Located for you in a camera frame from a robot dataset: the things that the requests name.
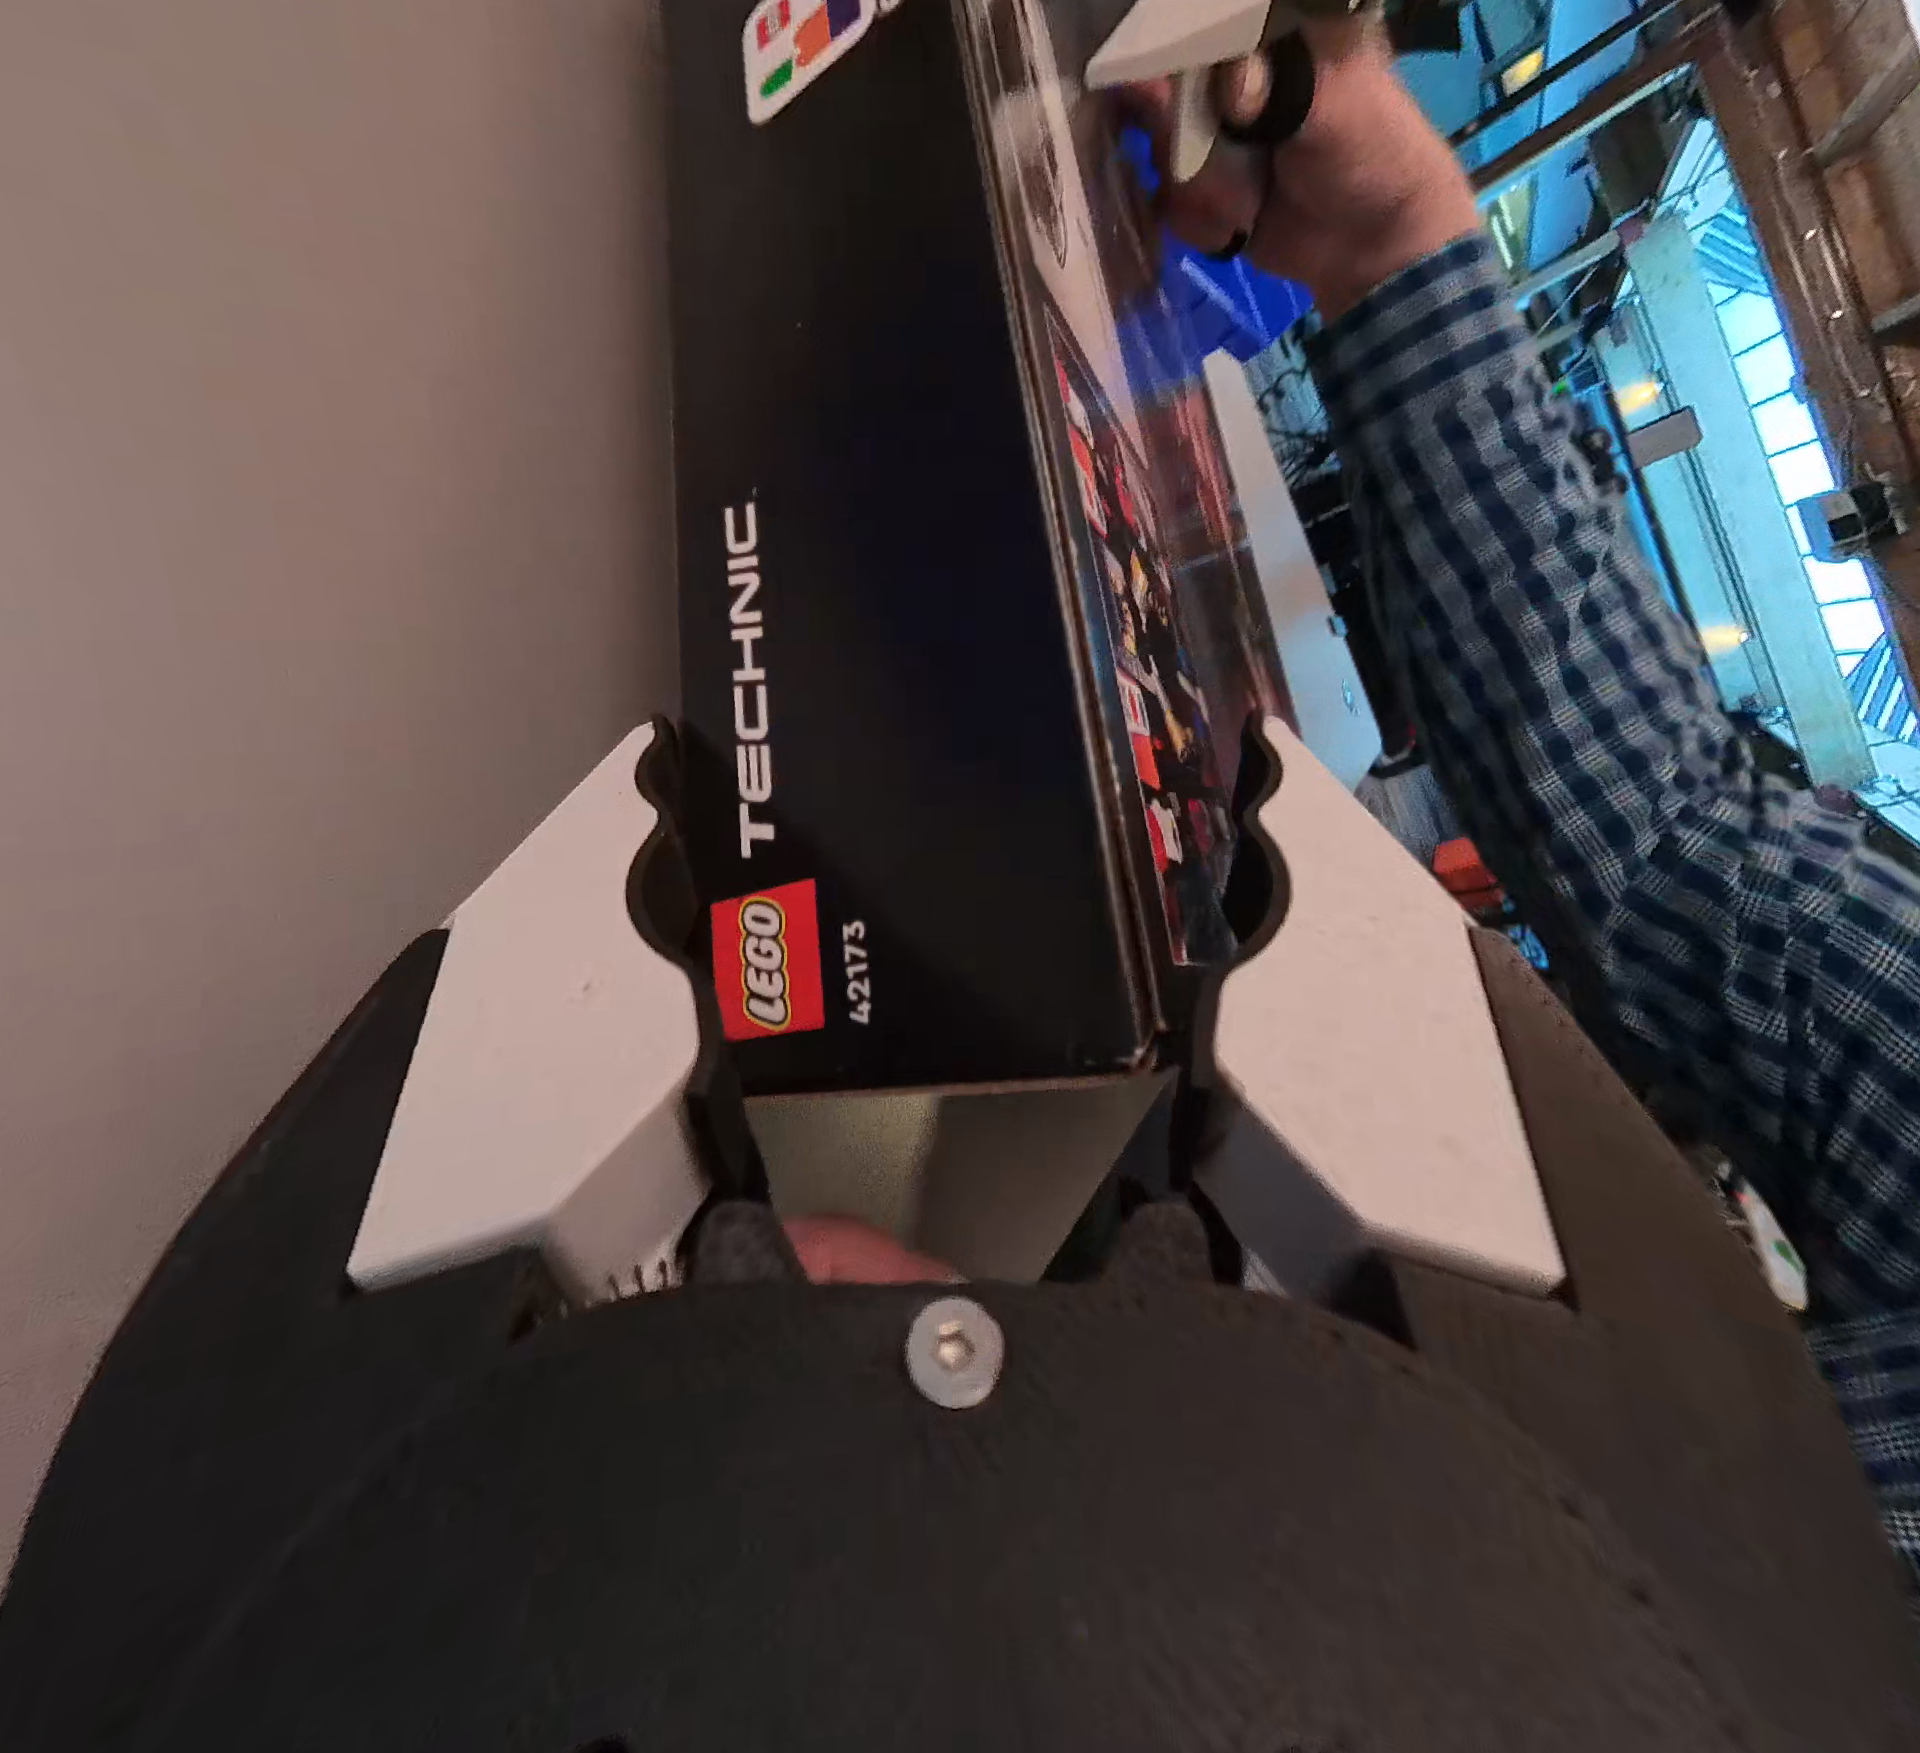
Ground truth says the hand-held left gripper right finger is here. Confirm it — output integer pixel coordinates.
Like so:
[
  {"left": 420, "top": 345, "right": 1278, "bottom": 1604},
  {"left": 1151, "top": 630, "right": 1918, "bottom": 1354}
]
[{"left": 1184, "top": 711, "right": 1572, "bottom": 1308}]

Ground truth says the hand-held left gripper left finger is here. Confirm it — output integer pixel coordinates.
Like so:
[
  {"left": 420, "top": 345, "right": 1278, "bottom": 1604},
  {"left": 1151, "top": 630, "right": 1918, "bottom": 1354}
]
[{"left": 343, "top": 713, "right": 750, "bottom": 1304}]

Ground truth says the person's left hand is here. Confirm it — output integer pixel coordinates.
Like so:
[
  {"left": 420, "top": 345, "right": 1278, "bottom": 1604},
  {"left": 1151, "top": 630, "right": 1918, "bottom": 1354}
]
[{"left": 783, "top": 1210, "right": 965, "bottom": 1285}]

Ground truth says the person's right hand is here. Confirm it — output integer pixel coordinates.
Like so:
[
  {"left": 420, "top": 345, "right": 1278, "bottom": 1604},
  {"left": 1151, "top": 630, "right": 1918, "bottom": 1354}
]
[{"left": 1132, "top": 25, "right": 1489, "bottom": 319}]

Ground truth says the wooden wall shelf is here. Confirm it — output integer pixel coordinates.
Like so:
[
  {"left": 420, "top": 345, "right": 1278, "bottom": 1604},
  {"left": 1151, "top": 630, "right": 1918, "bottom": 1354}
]
[{"left": 1622, "top": 0, "right": 1920, "bottom": 353}]

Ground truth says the plaid shirt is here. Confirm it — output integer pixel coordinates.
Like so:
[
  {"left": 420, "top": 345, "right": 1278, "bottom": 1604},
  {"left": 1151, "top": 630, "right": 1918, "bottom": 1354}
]
[{"left": 1804, "top": 1308, "right": 1920, "bottom": 1569}]

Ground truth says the person's right forearm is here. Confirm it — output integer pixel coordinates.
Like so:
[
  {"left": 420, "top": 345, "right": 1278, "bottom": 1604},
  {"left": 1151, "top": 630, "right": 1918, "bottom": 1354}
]
[{"left": 1303, "top": 228, "right": 1920, "bottom": 1281}]

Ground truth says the black lego set box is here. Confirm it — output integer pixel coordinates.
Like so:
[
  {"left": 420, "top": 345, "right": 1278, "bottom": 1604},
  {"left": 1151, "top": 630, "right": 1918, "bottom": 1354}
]
[{"left": 650, "top": 0, "right": 1310, "bottom": 1285}]

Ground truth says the white power strip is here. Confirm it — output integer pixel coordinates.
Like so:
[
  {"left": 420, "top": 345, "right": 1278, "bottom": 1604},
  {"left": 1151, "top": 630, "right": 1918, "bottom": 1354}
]
[{"left": 1721, "top": 1165, "right": 1812, "bottom": 1315}]

